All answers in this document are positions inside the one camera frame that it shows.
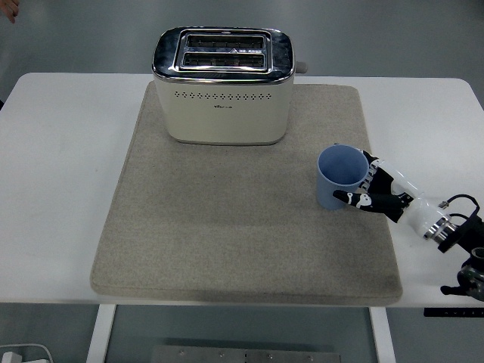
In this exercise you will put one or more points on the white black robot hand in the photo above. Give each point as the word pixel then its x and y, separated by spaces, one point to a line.
pixel 419 211

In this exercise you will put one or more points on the light blue plastic cup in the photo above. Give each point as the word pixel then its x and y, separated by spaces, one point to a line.
pixel 329 189

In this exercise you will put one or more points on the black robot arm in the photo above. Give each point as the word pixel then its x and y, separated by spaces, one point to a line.
pixel 459 230

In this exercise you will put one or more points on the black table control panel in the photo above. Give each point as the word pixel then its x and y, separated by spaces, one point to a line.
pixel 453 312

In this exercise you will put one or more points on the white table leg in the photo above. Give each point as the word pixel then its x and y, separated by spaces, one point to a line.
pixel 100 332
pixel 382 336

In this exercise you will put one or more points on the grey felt table mat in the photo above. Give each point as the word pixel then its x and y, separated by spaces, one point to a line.
pixel 227 234

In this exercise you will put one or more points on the cream and chrome toaster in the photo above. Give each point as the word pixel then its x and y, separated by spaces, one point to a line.
pixel 227 113

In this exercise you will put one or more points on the white power plug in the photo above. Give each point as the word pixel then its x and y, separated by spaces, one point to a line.
pixel 9 357

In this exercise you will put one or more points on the person's hand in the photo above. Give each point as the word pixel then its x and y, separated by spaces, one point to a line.
pixel 9 9

